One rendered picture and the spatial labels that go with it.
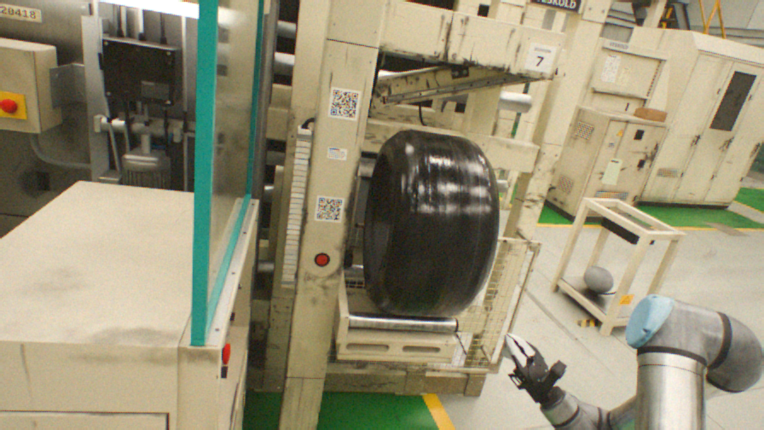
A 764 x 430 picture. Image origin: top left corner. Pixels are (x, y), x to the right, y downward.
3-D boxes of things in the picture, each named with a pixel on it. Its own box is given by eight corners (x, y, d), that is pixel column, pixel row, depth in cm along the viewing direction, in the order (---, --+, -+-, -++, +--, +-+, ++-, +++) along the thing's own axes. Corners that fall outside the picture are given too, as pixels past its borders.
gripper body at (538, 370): (505, 373, 128) (532, 409, 127) (524, 369, 121) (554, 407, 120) (519, 356, 133) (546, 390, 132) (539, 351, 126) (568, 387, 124)
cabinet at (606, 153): (571, 223, 528) (610, 116, 481) (541, 203, 577) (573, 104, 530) (630, 224, 561) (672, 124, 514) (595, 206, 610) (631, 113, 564)
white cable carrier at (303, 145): (280, 287, 136) (298, 129, 118) (281, 278, 140) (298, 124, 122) (296, 287, 136) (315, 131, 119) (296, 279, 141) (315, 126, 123)
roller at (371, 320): (345, 307, 136) (343, 316, 139) (346, 321, 132) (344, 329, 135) (457, 314, 143) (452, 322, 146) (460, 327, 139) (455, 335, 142)
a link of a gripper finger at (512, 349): (489, 344, 128) (510, 370, 127) (502, 339, 123) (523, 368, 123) (495, 337, 130) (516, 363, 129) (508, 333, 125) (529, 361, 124)
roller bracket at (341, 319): (335, 345, 132) (339, 316, 128) (329, 272, 168) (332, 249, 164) (346, 345, 132) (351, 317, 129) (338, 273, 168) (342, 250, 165)
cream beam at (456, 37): (370, 49, 136) (379, -5, 131) (361, 43, 159) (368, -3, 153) (554, 82, 148) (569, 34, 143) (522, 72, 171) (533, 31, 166)
